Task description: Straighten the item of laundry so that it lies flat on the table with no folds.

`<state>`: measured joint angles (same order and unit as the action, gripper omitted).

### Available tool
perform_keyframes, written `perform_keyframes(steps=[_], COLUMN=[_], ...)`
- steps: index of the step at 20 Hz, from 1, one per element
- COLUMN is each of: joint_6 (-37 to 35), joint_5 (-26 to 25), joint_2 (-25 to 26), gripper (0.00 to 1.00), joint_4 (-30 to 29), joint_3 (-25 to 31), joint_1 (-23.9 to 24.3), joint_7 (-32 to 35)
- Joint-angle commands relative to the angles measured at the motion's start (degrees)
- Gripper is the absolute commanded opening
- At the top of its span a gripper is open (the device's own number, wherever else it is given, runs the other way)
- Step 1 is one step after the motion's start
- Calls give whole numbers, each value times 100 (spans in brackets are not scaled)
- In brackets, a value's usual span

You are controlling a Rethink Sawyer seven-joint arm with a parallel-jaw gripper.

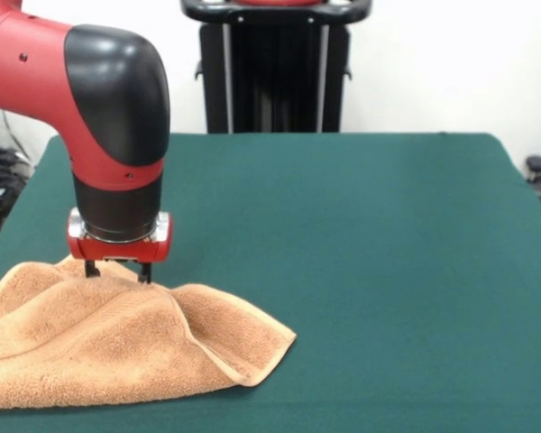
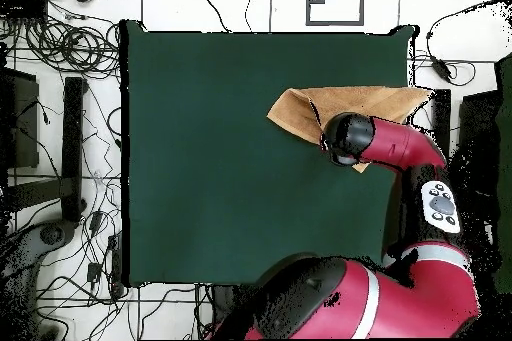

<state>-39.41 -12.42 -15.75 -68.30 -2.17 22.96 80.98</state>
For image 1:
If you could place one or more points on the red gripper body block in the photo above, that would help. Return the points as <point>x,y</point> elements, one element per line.
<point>117,251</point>

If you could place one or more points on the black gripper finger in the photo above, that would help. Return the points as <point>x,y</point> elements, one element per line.
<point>145,273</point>
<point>92,269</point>

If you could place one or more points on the orange terry towel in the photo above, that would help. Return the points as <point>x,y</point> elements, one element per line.
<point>117,343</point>

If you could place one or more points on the dark green table cloth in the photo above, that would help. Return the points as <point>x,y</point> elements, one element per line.
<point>387,315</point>

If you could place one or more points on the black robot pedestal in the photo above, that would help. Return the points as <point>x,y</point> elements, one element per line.
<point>275,67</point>

